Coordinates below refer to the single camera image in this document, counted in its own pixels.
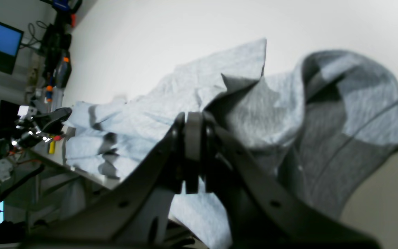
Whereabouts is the grey T-shirt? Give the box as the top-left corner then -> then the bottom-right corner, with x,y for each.
66,39 -> 398,249

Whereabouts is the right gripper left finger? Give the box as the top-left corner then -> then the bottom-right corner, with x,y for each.
23,112 -> 185,249

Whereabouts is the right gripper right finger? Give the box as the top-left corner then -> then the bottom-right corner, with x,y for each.
202,112 -> 380,249

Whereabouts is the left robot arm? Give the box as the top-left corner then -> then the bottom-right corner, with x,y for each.
0,105 -> 72,202

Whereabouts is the blue clamp right edge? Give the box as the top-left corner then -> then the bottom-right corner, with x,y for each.
40,0 -> 83,27

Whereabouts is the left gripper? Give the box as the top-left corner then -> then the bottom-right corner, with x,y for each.
9,106 -> 72,149

